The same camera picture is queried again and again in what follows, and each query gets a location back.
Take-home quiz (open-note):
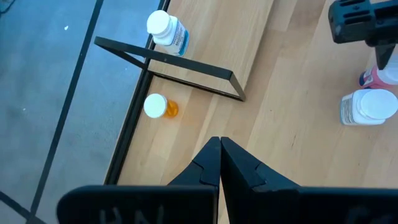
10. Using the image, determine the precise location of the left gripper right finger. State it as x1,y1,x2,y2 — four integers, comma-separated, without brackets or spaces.
220,136,398,224

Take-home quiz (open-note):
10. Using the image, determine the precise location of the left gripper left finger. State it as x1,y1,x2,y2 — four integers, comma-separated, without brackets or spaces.
57,136,221,224

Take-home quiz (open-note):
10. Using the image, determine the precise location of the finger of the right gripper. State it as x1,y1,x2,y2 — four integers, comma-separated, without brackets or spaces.
374,43,397,71

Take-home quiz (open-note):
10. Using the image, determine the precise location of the pink bottle white cap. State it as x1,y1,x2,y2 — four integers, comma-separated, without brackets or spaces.
359,54,398,90

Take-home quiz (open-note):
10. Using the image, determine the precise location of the white melatonin bottle blue label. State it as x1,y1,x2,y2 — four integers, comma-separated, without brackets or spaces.
146,9,190,57
339,88,398,126

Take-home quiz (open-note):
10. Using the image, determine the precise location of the small amber pill bottle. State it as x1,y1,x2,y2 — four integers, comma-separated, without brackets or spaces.
143,93,180,119

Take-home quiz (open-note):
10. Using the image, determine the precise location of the black aluminium table frame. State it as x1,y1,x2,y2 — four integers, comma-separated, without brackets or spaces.
103,0,172,187

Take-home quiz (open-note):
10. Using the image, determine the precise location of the wooden shelf black metal frame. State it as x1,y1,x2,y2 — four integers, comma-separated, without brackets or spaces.
94,0,276,103

